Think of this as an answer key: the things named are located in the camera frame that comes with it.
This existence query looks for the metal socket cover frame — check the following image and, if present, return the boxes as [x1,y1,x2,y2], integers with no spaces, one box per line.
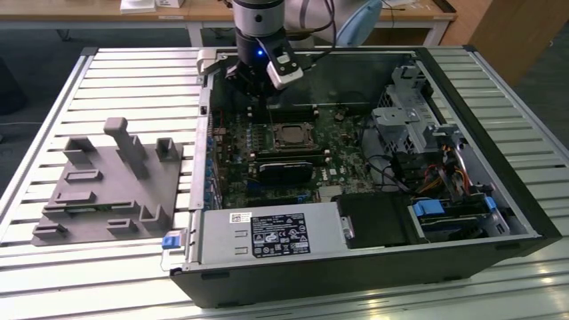
[273,122,317,149]

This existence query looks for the silver square CPU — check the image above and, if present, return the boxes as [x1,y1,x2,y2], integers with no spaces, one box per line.
[281,127,311,143]

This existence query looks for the black RAM slot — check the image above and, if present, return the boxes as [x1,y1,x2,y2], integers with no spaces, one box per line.
[250,111,319,123]
[254,149,323,158]
[257,155,325,164]
[247,103,317,114]

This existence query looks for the black CPU socket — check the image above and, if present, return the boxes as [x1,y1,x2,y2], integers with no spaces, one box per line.
[271,121,319,150]

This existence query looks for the white box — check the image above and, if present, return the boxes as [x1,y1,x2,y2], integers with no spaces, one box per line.
[118,0,157,14]

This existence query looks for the wooden desk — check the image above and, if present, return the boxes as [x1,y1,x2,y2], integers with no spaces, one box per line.
[0,0,458,47]

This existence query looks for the black graphics card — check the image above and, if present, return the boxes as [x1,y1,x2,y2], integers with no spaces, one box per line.
[254,159,314,186]

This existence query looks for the green motherboard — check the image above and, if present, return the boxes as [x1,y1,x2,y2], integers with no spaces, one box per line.
[207,106,373,209]

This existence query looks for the metal disk bay cage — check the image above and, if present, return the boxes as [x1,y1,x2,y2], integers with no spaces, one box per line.
[370,65,445,155]

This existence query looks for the grey parts rack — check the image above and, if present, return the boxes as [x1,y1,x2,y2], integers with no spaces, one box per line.
[30,117,183,247]

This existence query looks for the grey power supply unit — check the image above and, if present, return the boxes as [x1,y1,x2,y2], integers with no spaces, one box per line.
[194,201,346,264]

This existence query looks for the black plastic air shroud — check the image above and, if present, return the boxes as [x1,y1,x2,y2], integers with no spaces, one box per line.
[333,193,421,249]

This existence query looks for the wooden cabinet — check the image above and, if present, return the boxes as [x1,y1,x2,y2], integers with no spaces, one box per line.
[469,0,569,86]

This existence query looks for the blue disk carrier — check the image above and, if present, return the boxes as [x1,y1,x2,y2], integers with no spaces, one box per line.
[411,198,445,221]

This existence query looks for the black open PC case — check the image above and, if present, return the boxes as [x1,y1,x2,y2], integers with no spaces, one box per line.
[167,45,562,309]

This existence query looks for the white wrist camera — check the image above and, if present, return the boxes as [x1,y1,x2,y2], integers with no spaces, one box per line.
[265,46,305,91]

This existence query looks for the black camera cable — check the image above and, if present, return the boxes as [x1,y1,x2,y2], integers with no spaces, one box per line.
[301,0,339,71]

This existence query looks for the black wire bundle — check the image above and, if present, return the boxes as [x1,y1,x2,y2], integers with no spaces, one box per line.
[363,155,415,195]

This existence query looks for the coloured power wire bundle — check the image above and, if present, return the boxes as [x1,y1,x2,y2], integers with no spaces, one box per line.
[421,163,473,197]

